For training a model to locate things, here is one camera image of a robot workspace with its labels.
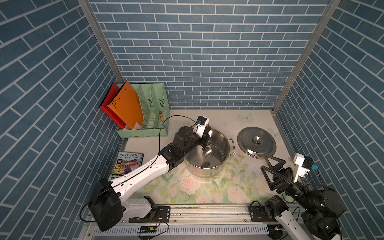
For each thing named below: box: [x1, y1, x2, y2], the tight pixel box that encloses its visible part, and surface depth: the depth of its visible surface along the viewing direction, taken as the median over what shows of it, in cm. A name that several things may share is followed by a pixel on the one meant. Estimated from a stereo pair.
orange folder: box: [107, 80, 143, 130], surface depth 100 cm
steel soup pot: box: [184, 128, 236, 179], surface depth 87 cm
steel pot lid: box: [237, 126, 277, 160], surface depth 104 cm
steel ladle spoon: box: [201, 145, 213, 158], surface depth 88 cm
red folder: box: [98, 82, 126, 130], surface depth 87 cm
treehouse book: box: [108, 151, 144, 182], surface depth 90 cm
